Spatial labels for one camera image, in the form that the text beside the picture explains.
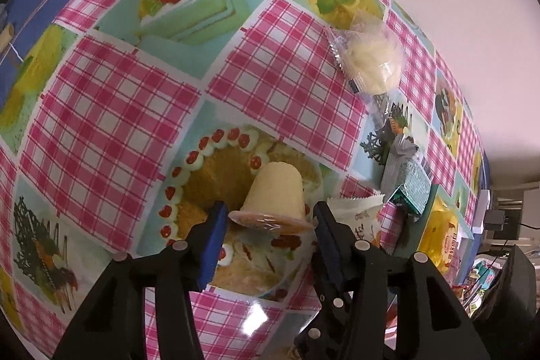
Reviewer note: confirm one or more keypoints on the pile of colourful packets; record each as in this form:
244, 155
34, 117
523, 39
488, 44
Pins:
479, 280

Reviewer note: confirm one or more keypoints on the pink checked printed tablecloth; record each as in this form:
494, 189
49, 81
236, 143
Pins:
105, 111

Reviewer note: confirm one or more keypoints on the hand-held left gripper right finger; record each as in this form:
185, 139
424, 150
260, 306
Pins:
329, 246

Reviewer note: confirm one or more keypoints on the pale yellow pudding cup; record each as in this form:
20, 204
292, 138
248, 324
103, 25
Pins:
276, 191

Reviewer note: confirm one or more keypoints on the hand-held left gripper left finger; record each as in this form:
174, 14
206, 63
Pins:
213, 242

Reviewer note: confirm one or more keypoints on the cream bun in clear packet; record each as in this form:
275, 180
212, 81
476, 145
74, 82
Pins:
375, 56

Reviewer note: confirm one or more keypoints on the white box with teal sides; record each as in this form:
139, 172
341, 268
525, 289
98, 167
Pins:
415, 235

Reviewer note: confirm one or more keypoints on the black power adapter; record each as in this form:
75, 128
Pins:
500, 218

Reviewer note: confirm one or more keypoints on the green silver snack packet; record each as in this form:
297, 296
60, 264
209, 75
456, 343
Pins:
411, 185

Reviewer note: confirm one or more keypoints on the white leaf-print snack packet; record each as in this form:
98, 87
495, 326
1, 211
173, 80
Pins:
358, 216

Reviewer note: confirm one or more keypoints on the yellow glossy snack packet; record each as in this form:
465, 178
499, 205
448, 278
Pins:
443, 233

